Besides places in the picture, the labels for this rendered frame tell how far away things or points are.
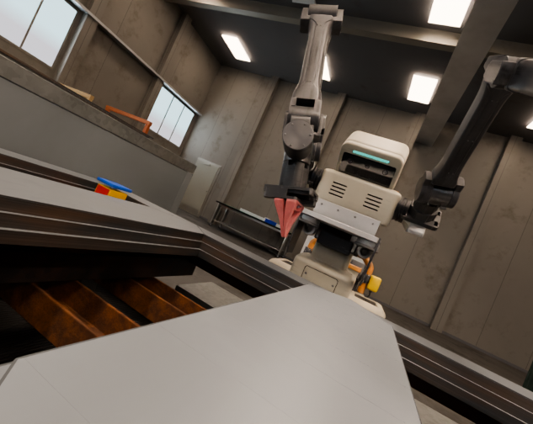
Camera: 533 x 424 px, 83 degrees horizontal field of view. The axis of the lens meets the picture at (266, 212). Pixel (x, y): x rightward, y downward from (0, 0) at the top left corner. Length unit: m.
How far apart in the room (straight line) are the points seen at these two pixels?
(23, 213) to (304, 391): 0.37
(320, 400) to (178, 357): 0.09
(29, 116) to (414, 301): 10.12
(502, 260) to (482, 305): 1.40
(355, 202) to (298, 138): 0.56
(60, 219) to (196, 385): 0.34
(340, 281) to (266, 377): 0.87
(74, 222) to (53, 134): 0.51
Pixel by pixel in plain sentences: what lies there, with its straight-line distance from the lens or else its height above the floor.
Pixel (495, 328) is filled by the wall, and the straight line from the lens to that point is 10.94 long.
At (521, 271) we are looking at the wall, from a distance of 11.07.
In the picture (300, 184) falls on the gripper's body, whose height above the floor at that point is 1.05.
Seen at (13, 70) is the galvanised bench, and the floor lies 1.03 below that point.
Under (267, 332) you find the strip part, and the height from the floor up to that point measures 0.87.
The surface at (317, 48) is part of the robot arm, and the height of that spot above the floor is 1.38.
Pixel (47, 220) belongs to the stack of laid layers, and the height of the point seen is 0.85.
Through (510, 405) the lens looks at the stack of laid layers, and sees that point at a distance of 0.68.
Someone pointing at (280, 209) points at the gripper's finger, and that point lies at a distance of 0.60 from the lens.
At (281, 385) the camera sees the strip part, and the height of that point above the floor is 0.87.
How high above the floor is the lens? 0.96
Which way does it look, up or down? 1 degrees up
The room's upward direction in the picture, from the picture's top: 24 degrees clockwise
